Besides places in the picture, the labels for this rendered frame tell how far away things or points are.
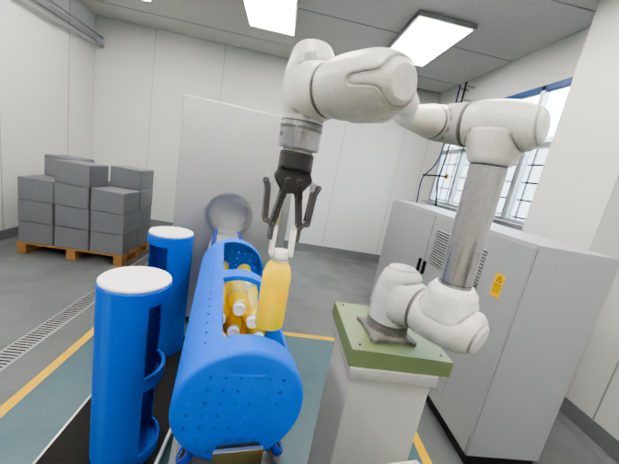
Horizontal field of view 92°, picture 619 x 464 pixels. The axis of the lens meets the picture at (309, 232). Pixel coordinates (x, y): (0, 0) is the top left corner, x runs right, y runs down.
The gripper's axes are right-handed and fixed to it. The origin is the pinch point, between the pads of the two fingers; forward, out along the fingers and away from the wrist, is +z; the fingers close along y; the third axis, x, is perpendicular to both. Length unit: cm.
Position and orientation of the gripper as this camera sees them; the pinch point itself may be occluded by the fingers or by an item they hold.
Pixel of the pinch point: (282, 241)
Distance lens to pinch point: 69.2
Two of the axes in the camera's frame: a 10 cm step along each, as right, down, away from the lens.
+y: -9.5, -1.1, -3.0
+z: -1.8, 9.6, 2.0
